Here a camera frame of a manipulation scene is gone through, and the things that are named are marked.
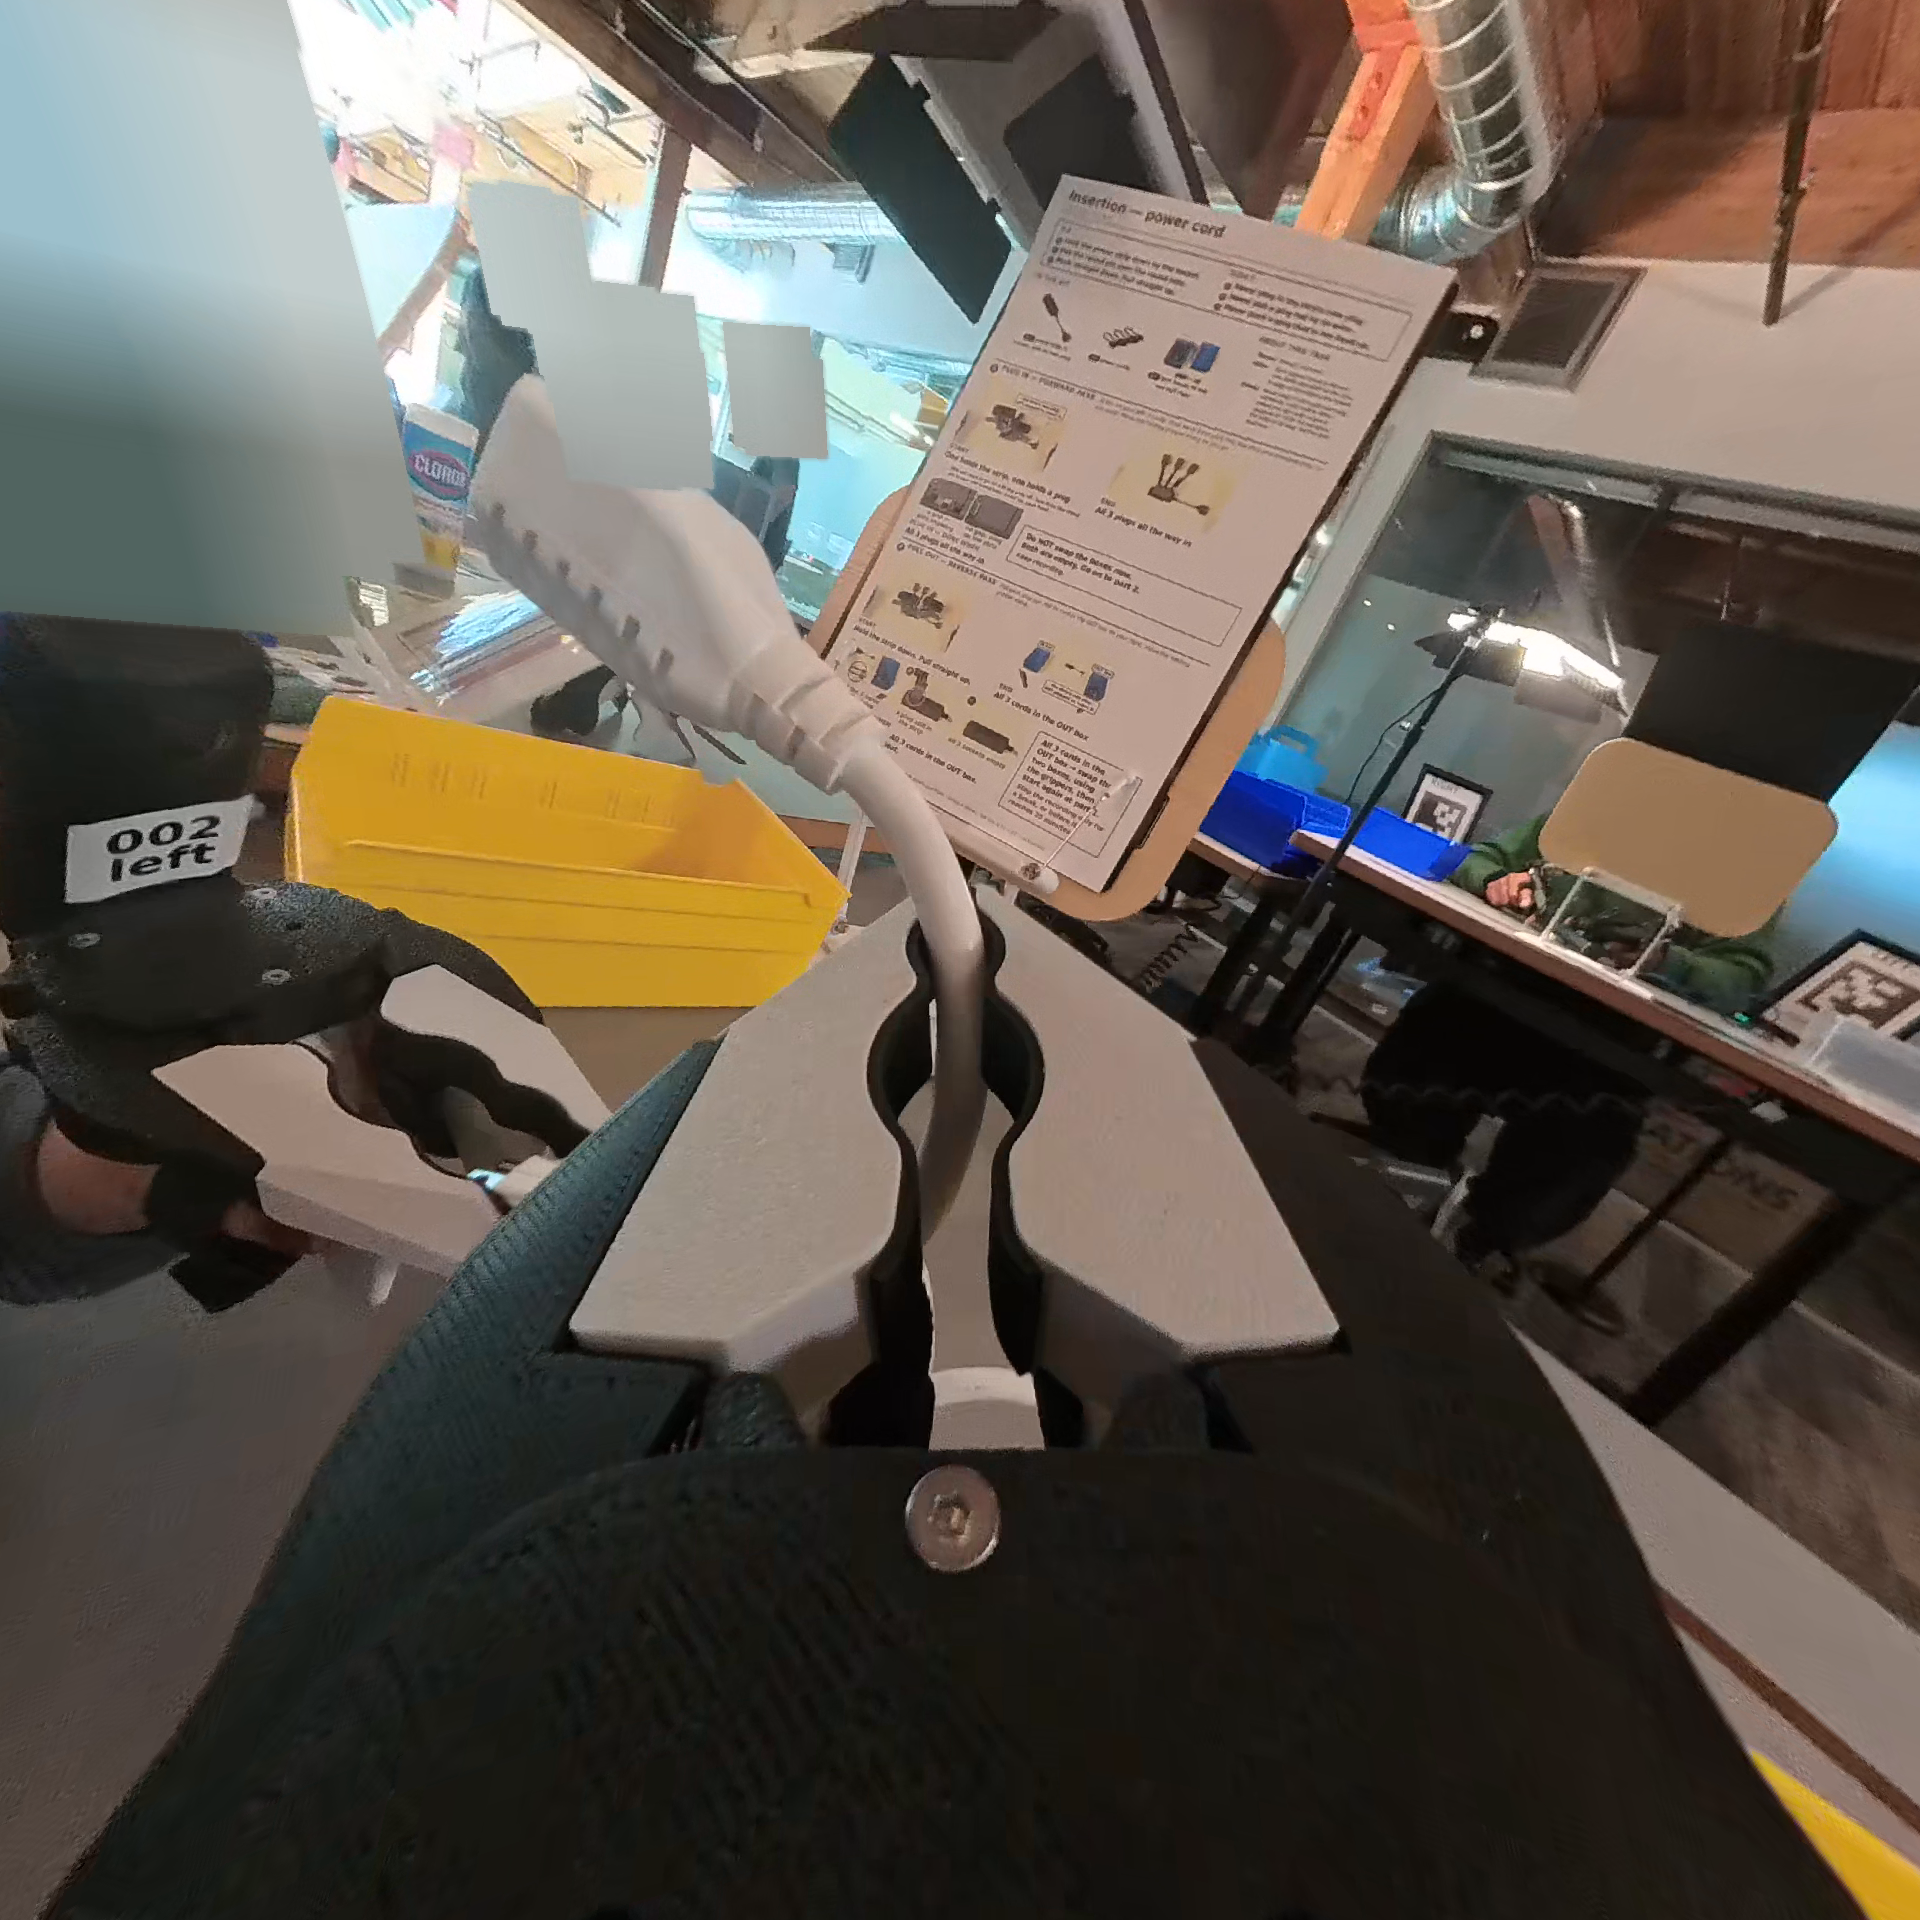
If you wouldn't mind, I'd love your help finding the person's left hand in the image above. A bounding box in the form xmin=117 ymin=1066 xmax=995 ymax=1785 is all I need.
xmin=33 ymin=1123 xmax=313 ymax=1262

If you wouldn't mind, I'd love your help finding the long work table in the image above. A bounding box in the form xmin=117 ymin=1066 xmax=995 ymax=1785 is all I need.
xmin=1185 ymin=826 xmax=1920 ymax=1426

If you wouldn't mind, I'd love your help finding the person's left forearm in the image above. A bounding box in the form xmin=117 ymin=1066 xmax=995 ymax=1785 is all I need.
xmin=0 ymin=1049 xmax=92 ymax=1308

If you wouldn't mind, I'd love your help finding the black office chair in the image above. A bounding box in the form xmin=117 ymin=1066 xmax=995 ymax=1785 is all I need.
xmin=1363 ymin=977 xmax=1652 ymax=1292

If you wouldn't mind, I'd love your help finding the framed fiducial marker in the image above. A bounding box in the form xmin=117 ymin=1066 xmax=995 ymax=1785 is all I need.
xmin=1402 ymin=765 xmax=1497 ymax=854
xmin=1756 ymin=930 xmax=1920 ymax=1052

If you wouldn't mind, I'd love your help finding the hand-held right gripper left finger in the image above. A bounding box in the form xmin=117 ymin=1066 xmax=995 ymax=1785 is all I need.
xmin=569 ymin=900 xmax=932 ymax=1419

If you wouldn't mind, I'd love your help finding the studio light on stand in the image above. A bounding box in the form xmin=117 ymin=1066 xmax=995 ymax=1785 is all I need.
xmin=1306 ymin=604 xmax=1632 ymax=977

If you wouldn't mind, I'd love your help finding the wall air vent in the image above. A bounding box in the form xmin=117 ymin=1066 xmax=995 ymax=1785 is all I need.
xmin=1475 ymin=259 xmax=1649 ymax=396

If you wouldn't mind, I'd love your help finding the printed instruction sheet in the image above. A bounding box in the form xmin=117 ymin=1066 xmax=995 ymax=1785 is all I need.
xmin=809 ymin=180 xmax=1461 ymax=902

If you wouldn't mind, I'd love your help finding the black hanging panel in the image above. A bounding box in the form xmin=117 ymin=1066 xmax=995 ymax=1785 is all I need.
xmin=825 ymin=52 xmax=1014 ymax=324

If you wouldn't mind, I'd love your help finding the silver ventilation duct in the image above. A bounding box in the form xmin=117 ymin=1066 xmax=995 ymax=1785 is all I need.
xmin=1372 ymin=0 xmax=1572 ymax=268

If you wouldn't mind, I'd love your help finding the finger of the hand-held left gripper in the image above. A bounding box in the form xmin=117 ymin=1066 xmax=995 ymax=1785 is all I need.
xmin=363 ymin=964 xmax=613 ymax=1163
xmin=152 ymin=1037 xmax=545 ymax=1309

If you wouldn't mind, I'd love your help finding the white wipes canister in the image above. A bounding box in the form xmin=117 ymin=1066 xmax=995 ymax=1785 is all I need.
xmin=401 ymin=403 xmax=485 ymax=579

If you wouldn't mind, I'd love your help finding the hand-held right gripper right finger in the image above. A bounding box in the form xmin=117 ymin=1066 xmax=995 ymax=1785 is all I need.
xmin=976 ymin=891 xmax=1342 ymax=1419

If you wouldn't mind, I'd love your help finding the blue plastic bin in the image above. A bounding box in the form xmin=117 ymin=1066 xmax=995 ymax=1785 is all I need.
xmin=1342 ymin=810 xmax=1475 ymax=888
xmin=1201 ymin=728 xmax=1356 ymax=880

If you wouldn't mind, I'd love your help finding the yellow plastic bin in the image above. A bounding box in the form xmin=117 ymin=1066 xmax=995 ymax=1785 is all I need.
xmin=1747 ymin=1747 xmax=1884 ymax=1920
xmin=282 ymin=696 xmax=852 ymax=1011

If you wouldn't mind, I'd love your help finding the thick white extension cord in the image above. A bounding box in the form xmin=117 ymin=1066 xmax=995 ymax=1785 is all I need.
xmin=469 ymin=374 xmax=1052 ymax=1450

